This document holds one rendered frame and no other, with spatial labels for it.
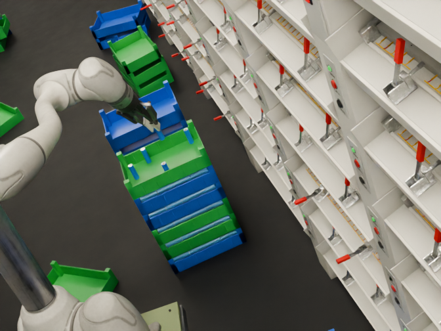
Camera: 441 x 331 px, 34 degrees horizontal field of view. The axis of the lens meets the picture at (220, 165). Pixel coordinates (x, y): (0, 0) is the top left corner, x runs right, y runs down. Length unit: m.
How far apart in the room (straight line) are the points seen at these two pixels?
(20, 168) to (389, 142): 0.92
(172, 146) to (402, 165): 1.55
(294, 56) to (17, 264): 0.97
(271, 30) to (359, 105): 0.52
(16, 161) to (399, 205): 0.92
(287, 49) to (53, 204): 2.04
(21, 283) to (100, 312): 0.23
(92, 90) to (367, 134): 1.15
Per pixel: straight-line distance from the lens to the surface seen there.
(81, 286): 2.99
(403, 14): 0.92
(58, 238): 3.28
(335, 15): 1.19
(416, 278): 1.59
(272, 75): 1.94
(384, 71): 1.15
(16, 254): 2.08
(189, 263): 2.80
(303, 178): 2.18
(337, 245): 2.22
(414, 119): 1.06
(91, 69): 2.23
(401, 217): 1.45
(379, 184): 1.40
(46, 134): 1.96
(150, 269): 2.89
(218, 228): 2.72
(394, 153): 1.29
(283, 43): 1.68
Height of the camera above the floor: 1.91
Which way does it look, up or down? 37 degrees down
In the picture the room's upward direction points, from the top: 24 degrees counter-clockwise
